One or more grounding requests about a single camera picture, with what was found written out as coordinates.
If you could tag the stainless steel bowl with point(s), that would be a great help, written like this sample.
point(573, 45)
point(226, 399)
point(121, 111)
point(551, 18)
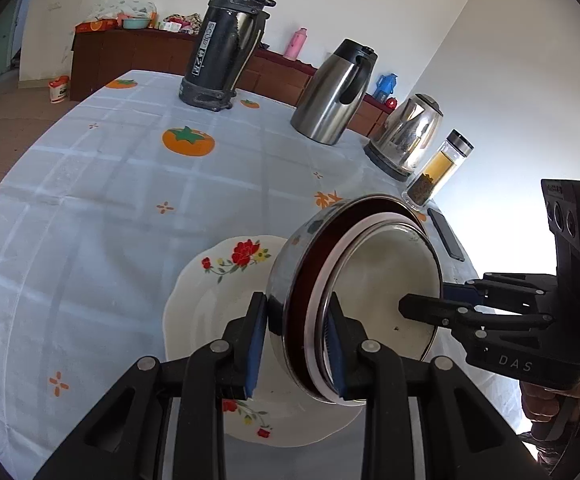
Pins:
point(285, 270)

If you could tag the floral cloth bundle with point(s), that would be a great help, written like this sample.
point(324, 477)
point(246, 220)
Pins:
point(182, 23)

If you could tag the stainless steel electric kettle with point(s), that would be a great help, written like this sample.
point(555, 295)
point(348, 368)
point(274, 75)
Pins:
point(404, 135)

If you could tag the covered food bowl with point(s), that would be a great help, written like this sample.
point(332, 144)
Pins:
point(120, 10)

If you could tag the dark wooden cabinet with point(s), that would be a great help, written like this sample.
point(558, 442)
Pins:
point(135, 55)

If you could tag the white plastic bucket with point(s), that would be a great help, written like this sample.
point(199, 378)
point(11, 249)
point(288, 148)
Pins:
point(59, 91)

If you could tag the small red jar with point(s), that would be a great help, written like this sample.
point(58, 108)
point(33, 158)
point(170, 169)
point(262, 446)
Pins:
point(392, 103)

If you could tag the white wall socket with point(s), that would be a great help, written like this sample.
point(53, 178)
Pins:
point(53, 6)

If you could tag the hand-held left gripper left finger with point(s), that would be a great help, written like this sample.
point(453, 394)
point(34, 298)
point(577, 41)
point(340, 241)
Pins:
point(256, 345)

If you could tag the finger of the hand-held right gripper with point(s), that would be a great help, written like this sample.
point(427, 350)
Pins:
point(429, 307)
point(462, 294)

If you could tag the white plate with red flowers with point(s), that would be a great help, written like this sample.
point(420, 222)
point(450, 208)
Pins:
point(205, 300)

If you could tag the teal basin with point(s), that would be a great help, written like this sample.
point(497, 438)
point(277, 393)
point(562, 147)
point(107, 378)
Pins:
point(136, 23)

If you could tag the person's right hand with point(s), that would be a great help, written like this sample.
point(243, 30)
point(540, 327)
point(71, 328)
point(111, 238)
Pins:
point(539, 405)

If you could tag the black vacuum flask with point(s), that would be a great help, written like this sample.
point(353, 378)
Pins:
point(220, 45)

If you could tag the stainless steel thermal carafe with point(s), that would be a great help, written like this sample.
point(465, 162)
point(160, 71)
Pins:
point(330, 100)

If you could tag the glass tea bottle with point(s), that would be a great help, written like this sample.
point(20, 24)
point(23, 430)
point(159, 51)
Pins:
point(437, 170)

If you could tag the orange cardboard box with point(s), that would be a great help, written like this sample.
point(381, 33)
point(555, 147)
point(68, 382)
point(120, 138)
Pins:
point(95, 25)

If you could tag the pink thermos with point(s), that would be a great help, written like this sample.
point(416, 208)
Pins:
point(294, 45)

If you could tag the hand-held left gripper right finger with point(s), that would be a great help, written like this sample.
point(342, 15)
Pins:
point(332, 350)

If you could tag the black smartphone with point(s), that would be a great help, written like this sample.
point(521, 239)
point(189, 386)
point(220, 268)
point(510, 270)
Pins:
point(444, 235)

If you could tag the blue thermos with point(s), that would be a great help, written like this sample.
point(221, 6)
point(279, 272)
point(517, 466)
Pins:
point(384, 86)

